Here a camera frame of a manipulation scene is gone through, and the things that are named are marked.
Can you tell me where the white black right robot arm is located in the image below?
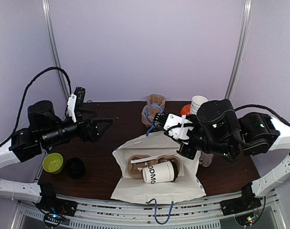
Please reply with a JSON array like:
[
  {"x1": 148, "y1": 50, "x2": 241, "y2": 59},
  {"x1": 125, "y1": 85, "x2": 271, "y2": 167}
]
[{"x1": 167, "y1": 99, "x2": 290, "y2": 211}]

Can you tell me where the right aluminium frame post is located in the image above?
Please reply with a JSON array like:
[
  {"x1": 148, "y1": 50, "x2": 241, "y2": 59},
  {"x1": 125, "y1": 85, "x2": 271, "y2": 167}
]
[{"x1": 225, "y1": 0, "x2": 253, "y2": 100}]

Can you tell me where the left aluminium frame post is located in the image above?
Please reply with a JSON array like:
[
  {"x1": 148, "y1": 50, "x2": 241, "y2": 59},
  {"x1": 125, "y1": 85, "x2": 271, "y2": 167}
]
[{"x1": 41, "y1": 0, "x2": 70, "y2": 100}]

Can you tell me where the green bowl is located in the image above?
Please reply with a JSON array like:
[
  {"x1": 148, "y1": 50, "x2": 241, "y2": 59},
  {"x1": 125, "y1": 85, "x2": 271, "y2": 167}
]
[{"x1": 43, "y1": 153, "x2": 64, "y2": 174}]

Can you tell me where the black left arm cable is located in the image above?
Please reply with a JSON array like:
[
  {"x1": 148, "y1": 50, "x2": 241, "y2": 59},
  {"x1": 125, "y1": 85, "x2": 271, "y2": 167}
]
[{"x1": 0, "y1": 66, "x2": 73, "y2": 151}]

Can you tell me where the stack of black cup lids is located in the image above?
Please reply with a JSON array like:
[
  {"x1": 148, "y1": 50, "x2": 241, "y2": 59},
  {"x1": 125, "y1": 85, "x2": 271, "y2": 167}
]
[{"x1": 65, "y1": 157, "x2": 86, "y2": 179}]

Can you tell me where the black plastic cup lid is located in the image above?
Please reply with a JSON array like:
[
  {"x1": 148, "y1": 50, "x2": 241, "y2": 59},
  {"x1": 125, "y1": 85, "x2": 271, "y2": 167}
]
[{"x1": 171, "y1": 161, "x2": 179, "y2": 182}]

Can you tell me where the blue checkered paper bag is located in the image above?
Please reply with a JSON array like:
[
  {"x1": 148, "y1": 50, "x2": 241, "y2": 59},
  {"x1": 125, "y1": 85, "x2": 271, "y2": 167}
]
[{"x1": 111, "y1": 131, "x2": 206, "y2": 205}]

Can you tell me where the single white paper cup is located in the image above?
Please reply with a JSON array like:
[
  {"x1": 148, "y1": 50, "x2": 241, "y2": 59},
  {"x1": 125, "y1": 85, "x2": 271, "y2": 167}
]
[{"x1": 142, "y1": 161, "x2": 174, "y2": 184}]

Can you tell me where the orange bowl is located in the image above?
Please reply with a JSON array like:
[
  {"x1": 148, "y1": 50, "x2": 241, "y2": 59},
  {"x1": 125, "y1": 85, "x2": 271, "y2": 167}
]
[{"x1": 180, "y1": 104, "x2": 191, "y2": 116}]

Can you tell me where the stack of paper cups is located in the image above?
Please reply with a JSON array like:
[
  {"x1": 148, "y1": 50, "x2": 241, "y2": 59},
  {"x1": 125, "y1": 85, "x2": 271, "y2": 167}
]
[{"x1": 190, "y1": 95, "x2": 208, "y2": 115}]

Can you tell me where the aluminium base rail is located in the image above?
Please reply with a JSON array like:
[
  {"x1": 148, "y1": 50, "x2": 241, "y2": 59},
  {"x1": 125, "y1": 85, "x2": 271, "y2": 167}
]
[{"x1": 11, "y1": 191, "x2": 287, "y2": 229}]

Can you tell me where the aluminium frame post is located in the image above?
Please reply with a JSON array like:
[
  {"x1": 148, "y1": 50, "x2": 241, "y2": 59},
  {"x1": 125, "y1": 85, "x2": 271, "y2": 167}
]
[
  {"x1": 41, "y1": 0, "x2": 70, "y2": 100},
  {"x1": 225, "y1": 0, "x2": 253, "y2": 100}
]

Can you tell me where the brown pulp cup carrier stack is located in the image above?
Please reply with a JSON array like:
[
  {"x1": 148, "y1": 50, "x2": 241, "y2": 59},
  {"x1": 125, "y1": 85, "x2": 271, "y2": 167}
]
[{"x1": 141, "y1": 94, "x2": 166, "y2": 127}]

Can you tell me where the glass of wrapped straws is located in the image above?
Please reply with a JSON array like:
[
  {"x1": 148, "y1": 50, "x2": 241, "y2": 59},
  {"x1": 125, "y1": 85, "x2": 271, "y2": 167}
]
[{"x1": 199, "y1": 152, "x2": 213, "y2": 167}]

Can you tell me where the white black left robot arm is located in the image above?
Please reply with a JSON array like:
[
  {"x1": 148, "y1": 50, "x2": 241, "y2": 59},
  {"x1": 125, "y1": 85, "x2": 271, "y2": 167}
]
[{"x1": 0, "y1": 100, "x2": 113, "y2": 212}]

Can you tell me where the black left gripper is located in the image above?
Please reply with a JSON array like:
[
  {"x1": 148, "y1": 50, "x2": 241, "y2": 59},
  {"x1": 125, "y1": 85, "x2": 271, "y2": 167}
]
[{"x1": 40, "y1": 108, "x2": 113, "y2": 148}]

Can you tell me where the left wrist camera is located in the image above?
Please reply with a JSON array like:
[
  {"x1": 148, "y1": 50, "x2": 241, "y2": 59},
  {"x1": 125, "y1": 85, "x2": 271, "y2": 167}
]
[{"x1": 64, "y1": 87, "x2": 86, "y2": 123}]

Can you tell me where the white straw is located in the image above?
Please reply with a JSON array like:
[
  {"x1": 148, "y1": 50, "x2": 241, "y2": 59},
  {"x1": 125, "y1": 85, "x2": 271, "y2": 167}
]
[{"x1": 130, "y1": 156, "x2": 158, "y2": 164}]

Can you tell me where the single brown pulp cup carrier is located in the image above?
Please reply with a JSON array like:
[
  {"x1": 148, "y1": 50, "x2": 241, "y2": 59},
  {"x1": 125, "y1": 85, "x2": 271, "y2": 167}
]
[{"x1": 127, "y1": 155, "x2": 180, "y2": 179}]

